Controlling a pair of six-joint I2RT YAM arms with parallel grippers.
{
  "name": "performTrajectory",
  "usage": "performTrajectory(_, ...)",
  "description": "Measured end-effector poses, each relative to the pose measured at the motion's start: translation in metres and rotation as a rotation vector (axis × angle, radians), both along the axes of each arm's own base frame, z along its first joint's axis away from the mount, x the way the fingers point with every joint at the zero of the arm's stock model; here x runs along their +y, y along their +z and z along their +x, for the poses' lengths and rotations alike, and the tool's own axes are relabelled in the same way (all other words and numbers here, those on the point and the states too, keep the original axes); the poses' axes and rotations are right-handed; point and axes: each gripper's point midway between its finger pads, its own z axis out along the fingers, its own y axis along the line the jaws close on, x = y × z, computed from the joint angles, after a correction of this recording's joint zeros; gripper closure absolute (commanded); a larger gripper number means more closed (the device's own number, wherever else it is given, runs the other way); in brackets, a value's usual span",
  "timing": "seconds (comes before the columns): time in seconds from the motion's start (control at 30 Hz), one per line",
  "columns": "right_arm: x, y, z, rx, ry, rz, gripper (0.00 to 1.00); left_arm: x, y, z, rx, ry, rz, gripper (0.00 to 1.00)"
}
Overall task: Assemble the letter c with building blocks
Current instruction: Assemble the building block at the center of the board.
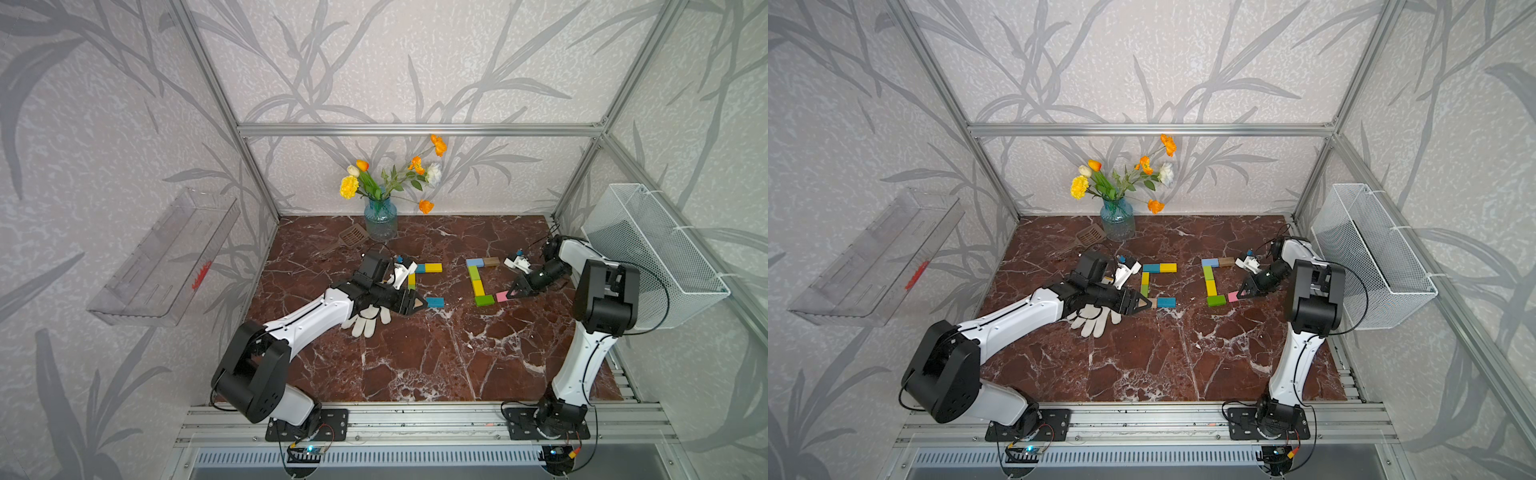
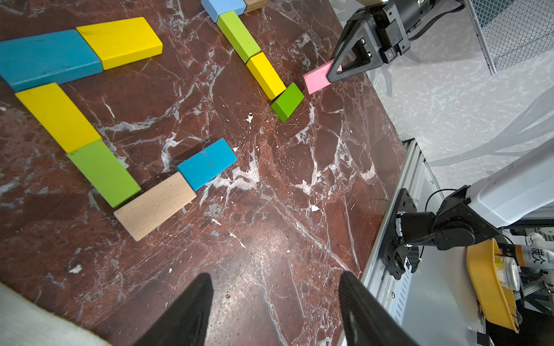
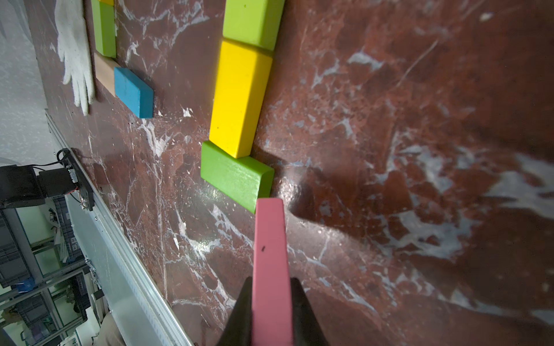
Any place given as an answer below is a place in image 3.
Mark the dark green block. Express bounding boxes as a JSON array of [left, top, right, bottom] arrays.
[[201, 141, 275, 213]]

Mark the pink block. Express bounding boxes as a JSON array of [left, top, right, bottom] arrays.
[[252, 198, 294, 345]]

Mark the white cotton glove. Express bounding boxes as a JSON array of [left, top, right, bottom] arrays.
[[54, 0, 95, 115]]

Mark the small yellow block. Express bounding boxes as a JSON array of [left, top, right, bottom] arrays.
[[209, 40, 273, 159]]

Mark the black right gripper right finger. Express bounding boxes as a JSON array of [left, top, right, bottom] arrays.
[[291, 278, 329, 346]]

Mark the teal block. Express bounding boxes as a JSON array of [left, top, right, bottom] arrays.
[[114, 67, 154, 119]]

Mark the light wood block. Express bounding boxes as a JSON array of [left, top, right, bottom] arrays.
[[94, 52, 119, 97]]

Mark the aluminium frame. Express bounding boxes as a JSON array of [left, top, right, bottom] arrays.
[[45, 110, 193, 346]]

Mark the lime green block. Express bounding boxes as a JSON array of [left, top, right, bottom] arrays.
[[223, 0, 285, 51]]

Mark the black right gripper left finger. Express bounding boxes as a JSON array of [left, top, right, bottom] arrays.
[[216, 277, 252, 346]]

